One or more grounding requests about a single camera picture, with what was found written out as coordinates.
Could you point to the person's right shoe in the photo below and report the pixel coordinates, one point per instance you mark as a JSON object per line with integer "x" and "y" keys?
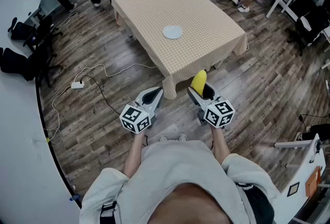
{"x": 182, "y": 137}

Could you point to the person's right forearm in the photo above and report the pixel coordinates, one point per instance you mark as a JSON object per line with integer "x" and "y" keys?
{"x": 220, "y": 143}

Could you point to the white cart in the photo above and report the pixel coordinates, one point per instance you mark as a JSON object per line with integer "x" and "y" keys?
{"x": 301, "y": 174}

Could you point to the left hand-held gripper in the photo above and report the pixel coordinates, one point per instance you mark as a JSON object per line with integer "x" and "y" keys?
{"x": 134, "y": 118}

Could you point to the small blue bottle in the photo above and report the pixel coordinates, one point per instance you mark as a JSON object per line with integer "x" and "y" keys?
{"x": 74, "y": 197}

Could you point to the black office chair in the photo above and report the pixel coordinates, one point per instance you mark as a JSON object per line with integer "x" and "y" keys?
{"x": 15, "y": 63}
{"x": 22, "y": 31}

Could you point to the white round plate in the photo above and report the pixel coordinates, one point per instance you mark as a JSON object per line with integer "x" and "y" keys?
{"x": 172, "y": 32}

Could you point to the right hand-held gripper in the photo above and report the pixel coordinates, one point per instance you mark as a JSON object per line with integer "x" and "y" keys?
{"x": 219, "y": 114}

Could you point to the table with checked tablecloth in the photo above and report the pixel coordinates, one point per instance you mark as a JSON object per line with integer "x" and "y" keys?
{"x": 180, "y": 6}

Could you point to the black waist pack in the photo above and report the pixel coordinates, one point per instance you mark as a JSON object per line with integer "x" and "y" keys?
{"x": 257, "y": 205}

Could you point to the person's left forearm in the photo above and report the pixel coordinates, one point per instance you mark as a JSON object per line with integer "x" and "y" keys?
{"x": 134, "y": 151}

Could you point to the black armchair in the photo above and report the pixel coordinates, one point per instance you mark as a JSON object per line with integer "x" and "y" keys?
{"x": 309, "y": 30}

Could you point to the person's grey shirt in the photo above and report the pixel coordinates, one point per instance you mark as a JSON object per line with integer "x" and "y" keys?
{"x": 175, "y": 166}

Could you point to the yellow corn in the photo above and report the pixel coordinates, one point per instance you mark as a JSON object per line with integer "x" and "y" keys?
{"x": 199, "y": 81}

